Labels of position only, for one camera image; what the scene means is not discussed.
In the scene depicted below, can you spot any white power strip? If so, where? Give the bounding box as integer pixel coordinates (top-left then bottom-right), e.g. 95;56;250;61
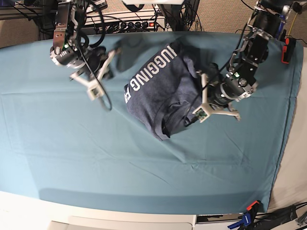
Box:
107;20;165;34

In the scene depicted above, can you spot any orange black clamp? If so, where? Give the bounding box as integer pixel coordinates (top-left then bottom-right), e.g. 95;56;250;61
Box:
281;37;296;64

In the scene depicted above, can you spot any white foam board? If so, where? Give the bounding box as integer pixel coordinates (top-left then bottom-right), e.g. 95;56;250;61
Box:
47;214;196;230

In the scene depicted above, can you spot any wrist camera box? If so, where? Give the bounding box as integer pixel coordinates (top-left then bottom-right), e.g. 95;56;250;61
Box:
193;106;209;123
87;87;104;101

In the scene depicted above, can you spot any teal table cloth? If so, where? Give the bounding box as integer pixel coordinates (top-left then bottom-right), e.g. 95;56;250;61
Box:
0;32;304;214

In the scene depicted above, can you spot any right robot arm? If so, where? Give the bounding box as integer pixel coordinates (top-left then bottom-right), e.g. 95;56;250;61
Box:
50;0;119;91

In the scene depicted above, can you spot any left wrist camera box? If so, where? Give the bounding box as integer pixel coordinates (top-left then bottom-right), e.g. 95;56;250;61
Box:
193;106;209;123

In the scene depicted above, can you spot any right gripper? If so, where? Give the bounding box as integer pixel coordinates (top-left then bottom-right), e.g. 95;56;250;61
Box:
70;46;120;90

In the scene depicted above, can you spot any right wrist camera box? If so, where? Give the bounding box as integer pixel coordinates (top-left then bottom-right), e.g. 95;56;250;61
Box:
87;87;104;101

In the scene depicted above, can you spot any blue-grey T-shirt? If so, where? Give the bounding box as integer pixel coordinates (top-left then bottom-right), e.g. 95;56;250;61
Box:
124;41;202;141

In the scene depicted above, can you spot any blue orange clamp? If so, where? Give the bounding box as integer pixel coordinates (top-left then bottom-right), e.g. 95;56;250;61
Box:
227;200;261;230

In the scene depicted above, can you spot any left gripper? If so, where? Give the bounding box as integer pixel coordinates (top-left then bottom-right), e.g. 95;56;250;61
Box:
197;70;241;121

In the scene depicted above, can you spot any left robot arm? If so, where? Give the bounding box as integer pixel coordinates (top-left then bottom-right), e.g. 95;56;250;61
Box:
192;0;301;122

